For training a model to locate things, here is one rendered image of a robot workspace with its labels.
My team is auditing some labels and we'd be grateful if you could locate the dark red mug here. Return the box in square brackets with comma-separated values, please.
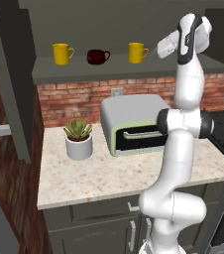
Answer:
[85, 49, 112, 66]

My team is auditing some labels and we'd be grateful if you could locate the white wall outlet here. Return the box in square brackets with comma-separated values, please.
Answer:
[110, 86, 125, 98]

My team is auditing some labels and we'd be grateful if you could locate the dark grey wall cabinet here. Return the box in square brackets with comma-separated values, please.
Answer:
[17, 0, 224, 86]

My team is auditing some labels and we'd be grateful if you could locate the yellow mug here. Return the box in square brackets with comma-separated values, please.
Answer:
[127, 42, 150, 64]
[52, 43, 75, 66]

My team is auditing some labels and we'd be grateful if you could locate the silver drawer handle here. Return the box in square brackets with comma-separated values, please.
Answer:
[127, 201, 142, 213]

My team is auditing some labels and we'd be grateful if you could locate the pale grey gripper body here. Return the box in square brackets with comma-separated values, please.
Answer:
[157, 29, 179, 61]

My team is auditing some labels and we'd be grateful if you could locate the green plant in white pot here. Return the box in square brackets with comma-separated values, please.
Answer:
[62, 117, 94, 162]

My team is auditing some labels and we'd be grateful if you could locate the silver cupboard door handle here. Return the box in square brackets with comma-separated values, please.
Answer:
[128, 220, 137, 253]
[145, 217, 153, 246]

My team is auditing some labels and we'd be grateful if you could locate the silver toaster oven handle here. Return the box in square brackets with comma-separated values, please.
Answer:
[122, 130, 164, 140]

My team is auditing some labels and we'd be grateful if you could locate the dark grey drawer front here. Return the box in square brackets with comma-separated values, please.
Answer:
[69, 194, 142, 223]

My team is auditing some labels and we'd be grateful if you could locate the dark grey cabinet door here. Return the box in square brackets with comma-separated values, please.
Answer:
[204, 7, 224, 79]
[0, 0, 38, 164]

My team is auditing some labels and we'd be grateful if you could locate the grey and green toaster oven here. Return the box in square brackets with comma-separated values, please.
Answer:
[99, 93, 171, 158]

